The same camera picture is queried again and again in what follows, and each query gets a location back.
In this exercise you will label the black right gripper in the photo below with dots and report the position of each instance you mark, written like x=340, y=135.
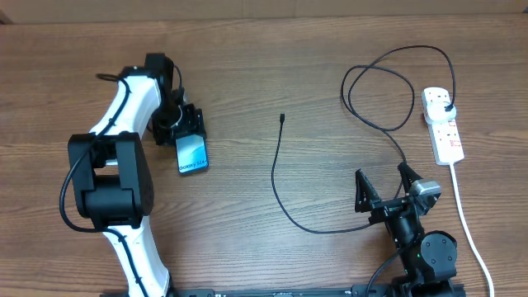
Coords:
x=367, y=200

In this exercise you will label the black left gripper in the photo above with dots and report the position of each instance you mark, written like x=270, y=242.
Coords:
x=193, y=122

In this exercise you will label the black Galaxy smartphone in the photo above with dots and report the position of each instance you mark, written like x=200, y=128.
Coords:
x=191, y=154

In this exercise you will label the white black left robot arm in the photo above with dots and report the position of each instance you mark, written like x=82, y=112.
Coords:
x=109, y=188

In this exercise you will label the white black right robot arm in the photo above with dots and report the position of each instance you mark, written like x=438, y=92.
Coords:
x=428, y=258

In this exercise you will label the white charger plug adapter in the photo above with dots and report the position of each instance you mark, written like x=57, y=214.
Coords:
x=436, y=113

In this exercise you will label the white power strip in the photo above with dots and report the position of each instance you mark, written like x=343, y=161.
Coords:
x=445, y=137

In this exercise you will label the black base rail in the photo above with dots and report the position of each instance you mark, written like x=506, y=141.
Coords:
x=284, y=292

